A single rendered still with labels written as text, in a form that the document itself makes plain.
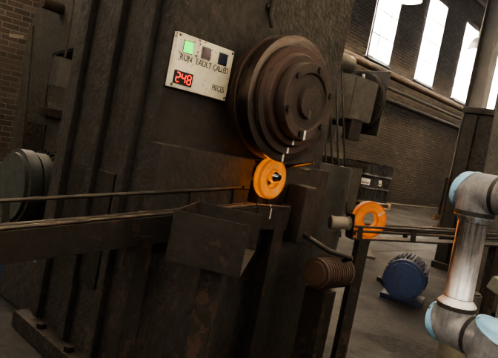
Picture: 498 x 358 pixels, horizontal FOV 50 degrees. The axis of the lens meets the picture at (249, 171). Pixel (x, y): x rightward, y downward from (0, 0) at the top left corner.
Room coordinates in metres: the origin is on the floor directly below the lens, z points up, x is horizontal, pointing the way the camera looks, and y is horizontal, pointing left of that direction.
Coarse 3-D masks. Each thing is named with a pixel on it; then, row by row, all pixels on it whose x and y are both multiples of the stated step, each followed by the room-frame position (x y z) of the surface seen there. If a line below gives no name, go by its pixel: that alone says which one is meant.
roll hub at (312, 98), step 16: (304, 64) 1.88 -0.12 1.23; (288, 80) 1.84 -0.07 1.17; (304, 80) 1.91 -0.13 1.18; (320, 80) 1.97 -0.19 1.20; (288, 96) 1.84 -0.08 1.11; (304, 96) 1.89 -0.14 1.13; (320, 96) 1.96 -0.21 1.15; (288, 112) 1.85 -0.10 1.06; (304, 112) 1.90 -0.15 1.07; (320, 112) 2.00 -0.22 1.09; (288, 128) 1.87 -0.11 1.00; (304, 128) 1.95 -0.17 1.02
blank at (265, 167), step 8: (264, 160) 1.98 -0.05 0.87; (272, 160) 1.98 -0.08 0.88; (256, 168) 1.97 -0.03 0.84; (264, 168) 1.95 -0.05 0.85; (272, 168) 1.99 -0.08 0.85; (280, 168) 2.02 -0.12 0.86; (256, 176) 1.95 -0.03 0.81; (264, 176) 1.96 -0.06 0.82; (256, 184) 1.96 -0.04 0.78; (264, 184) 1.97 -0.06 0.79; (272, 184) 2.03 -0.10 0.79; (280, 184) 2.04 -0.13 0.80; (256, 192) 1.98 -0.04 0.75; (264, 192) 1.97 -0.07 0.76; (272, 192) 2.01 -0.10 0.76; (280, 192) 2.05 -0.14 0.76
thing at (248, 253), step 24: (192, 216) 1.37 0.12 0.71; (216, 216) 1.63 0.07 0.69; (240, 216) 1.62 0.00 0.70; (168, 240) 1.38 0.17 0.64; (192, 240) 1.37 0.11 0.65; (216, 240) 1.36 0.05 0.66; (240, 240) 1.35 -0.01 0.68; (192, 264) 1.37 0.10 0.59; (216, 264) 1.36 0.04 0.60; (240, 264) 1.35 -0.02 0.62; (216, 288) 1.48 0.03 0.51; (192, 312) 1.49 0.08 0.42; (192, 336) 1.49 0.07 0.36
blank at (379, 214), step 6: (360, 204) 2.26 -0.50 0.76; (366, 204) 2.25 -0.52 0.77; (372, 204) 2.25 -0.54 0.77; (378, 204) 2.26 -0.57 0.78; (354, 210) 2.26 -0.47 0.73; (360, 210) 2.24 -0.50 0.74; (366, 210) 2.25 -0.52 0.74; (372, 210) 2.26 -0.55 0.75; (378, 210) 2.26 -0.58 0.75; (384, 210) 2.27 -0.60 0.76; (360, 216) 2.24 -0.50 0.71; (378, 216) 2.27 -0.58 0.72; (384, 216) 2.27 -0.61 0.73; (354, 222) 2.24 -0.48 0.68; (360, 222) 2.24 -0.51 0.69; (378, 222) 2.27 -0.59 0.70; (384, 222) 2.27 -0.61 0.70; (354, 228) 2.25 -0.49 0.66; (366, 228) 2.25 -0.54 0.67; (366, 234) 2.25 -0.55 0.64; (372, 234) 2.26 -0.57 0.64
